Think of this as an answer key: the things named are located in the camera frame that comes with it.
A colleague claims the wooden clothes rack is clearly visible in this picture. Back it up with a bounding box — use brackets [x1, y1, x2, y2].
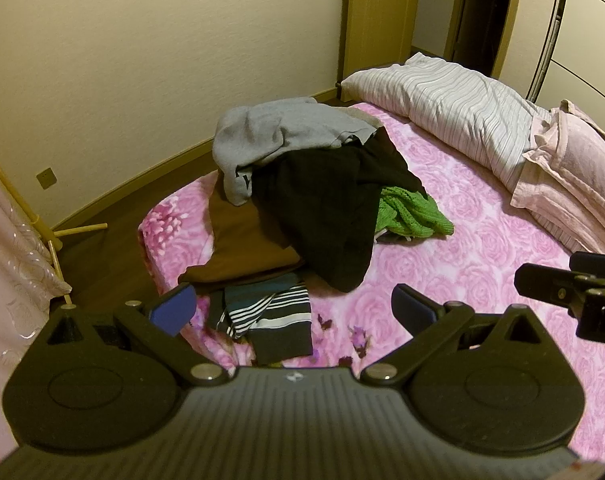
[0, 165, 108, 280]

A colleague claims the pink rose bed blanket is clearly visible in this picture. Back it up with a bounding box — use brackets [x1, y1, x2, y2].
[139, 103, 605, 462]

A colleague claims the striped white duvet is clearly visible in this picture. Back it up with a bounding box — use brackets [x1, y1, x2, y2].
[341, 53, 551, 192]

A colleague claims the pink quilt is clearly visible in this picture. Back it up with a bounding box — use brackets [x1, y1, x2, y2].
[511, 100, 605, 254]

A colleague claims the grey sweater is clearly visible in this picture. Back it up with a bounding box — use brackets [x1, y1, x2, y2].
[212, 98, 383, 206]

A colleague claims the brown garment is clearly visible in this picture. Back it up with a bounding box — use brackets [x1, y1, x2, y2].
[179, 176, 301, 288]

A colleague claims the wooden door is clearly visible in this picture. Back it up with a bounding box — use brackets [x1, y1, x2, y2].
[339, 0, 419, 80]

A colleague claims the white wardrobe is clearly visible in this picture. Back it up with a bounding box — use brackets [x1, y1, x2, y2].
[497, 0, 605, 116]

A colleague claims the green knitted garment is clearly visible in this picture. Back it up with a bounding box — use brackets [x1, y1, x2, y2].
[374, 186, 455, 240]

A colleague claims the striped black white garment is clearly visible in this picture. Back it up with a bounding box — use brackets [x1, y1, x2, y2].
[206, 272, 313, 366]

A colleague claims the wall socket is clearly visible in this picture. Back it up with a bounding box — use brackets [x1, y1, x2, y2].
[37, 167, 57, 190]

